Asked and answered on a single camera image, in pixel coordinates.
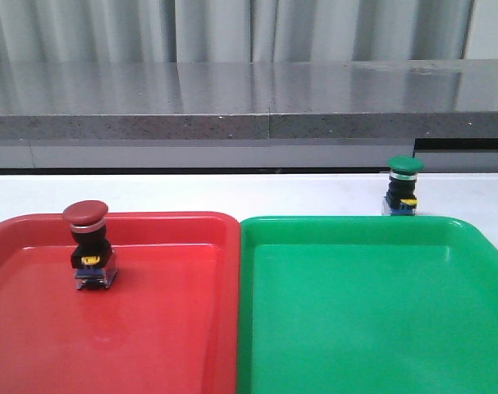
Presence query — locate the green mushroom push button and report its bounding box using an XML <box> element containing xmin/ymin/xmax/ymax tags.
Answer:
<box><xmin>382</xmin><ymin>156</ymin><xmax>424</xmax><ymax>216</ymax></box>

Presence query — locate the red mushroom push button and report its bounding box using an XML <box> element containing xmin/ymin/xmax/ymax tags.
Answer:
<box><xmin>62</xmin><ymin>200</ymin><xmax>118</xmax><ymax>290</ymax></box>

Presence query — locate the grey stone counter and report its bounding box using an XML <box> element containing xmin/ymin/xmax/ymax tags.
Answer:
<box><xmin>0</xmin><ymin>60</ymin><xmax>498</xmax><ymax>174</ymax></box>

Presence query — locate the green plastic tray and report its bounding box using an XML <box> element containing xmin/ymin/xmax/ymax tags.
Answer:
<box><xmin>237</xmin><ymin>216</ymin><xmax>498</xmax><ymax>393</ymax></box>

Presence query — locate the red plastic tray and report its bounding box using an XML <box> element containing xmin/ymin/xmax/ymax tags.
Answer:
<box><xmin>0</xmin><ymin>213</ymin><xmax>240</xmax><ymax>393</ymax></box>

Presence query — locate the grey pleated curtain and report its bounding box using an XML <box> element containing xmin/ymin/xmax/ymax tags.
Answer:
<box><xmin>0</xmin><ymin>1</ymin><xmax>474</xmax><ymax>63</ymax></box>

